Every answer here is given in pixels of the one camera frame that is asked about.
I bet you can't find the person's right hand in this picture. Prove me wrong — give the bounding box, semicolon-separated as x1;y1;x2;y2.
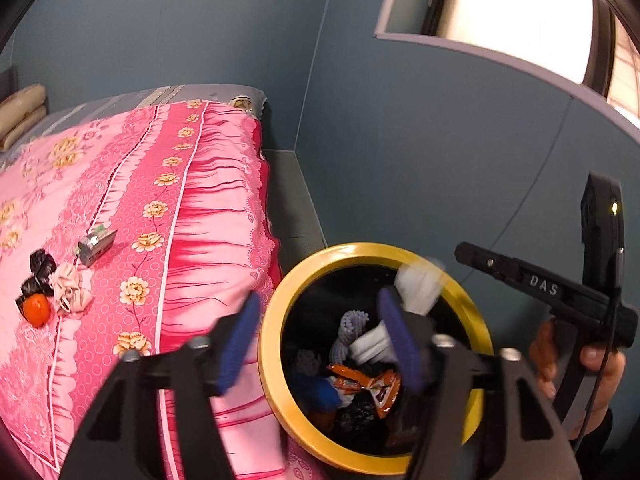
530;319;626;436

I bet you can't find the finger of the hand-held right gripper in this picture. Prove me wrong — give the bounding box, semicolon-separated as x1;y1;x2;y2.
455;242;526;295

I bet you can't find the grey headboard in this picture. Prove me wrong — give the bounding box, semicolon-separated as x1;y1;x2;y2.
0;66;19;103

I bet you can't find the pale pink crumpled cloth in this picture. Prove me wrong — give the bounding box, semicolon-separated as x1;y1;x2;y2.
49;262;94;317

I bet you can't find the orange snack wrapper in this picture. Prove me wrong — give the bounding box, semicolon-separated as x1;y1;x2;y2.
327;364;402;419

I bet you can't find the orange fruit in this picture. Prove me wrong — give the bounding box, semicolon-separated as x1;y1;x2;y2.
22;294;53;329

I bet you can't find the pink floral blanket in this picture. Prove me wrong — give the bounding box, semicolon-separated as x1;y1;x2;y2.
0;100;331;480

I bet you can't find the window with dark frame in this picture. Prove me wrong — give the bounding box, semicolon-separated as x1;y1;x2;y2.
375;0;640;131

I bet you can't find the green and grey packet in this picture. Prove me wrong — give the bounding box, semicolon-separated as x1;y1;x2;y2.
76;224;119;267

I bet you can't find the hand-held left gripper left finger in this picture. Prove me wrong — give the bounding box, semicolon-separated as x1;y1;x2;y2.
60;292;262;480

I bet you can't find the black bin with yellow rim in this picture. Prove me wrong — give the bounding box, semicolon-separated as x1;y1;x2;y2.
257;242;493;476

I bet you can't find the person's right forearm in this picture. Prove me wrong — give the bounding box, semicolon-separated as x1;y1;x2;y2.
570;410;615;480

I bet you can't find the purple foam fruit net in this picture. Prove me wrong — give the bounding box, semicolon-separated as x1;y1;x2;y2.
295;350;322;377
330;310;372;362

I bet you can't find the beige floral folded pillow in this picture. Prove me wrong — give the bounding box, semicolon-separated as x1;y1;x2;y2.
0;84;51;153

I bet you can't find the black cable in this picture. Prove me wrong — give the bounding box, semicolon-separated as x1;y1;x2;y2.
575;247;624;442

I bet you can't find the white tissue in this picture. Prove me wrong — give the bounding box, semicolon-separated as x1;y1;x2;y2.
350;325;397;364
395;257;447;317

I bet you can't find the blue wrapper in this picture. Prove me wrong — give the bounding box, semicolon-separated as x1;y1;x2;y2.
291;370;342;414

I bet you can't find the black plastic bag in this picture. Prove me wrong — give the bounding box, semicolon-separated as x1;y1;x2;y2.
20;250;59;307

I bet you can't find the black wrapper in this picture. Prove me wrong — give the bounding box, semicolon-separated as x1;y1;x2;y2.
335;397;381;443

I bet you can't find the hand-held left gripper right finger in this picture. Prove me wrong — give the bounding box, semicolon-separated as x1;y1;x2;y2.
377;287;583;480

